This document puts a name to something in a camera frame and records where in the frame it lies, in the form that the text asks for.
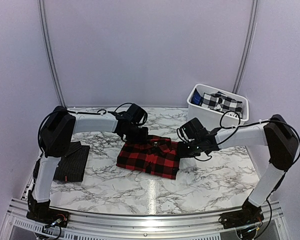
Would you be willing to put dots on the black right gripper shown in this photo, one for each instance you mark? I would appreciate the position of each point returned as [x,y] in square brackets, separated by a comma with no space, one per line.
[181,153]

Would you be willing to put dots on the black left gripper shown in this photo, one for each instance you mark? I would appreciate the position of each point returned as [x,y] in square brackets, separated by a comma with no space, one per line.
[142,138]

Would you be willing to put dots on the red black plaid shirt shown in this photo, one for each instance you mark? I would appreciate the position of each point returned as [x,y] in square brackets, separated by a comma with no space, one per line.
[156,156]

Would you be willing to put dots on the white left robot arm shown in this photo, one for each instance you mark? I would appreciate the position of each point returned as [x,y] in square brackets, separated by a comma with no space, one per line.
[55,134]

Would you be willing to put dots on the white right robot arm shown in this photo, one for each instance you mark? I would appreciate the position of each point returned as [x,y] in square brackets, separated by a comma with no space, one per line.
[275,135]

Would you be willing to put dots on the white plastic bin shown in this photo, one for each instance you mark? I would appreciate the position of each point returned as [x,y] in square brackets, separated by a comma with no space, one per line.
[212,119]

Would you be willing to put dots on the blue folded garment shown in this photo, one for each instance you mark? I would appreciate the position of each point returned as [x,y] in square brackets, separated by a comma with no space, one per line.
[196,98]

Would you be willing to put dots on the black white plaid shirt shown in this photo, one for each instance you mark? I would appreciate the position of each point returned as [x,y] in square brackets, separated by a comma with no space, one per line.
[221,102]

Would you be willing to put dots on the black pinstripe folded shirt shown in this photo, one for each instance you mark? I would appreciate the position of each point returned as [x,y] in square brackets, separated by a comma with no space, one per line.
[72,165]

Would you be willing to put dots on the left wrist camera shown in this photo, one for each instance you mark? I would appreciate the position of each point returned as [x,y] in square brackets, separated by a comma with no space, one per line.
[135,115]

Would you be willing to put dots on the right wall corner profile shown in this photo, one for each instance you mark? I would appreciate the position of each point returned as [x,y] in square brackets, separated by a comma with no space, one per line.
[247,46]

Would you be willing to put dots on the wall corner profile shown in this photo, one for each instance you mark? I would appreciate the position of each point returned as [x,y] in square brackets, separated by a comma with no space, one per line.
[49,52]
[247,46]

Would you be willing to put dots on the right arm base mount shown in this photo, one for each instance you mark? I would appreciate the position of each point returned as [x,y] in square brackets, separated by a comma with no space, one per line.
[246,223]

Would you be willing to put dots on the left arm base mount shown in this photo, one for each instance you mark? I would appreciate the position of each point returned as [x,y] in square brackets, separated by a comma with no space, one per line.
[49,225]

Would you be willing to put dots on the aluminium front frame rail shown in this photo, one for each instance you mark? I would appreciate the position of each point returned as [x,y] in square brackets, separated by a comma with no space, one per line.
[97,226]

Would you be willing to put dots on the left wall corner profile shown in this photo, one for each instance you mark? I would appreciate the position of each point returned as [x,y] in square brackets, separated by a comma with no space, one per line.
[49,52]

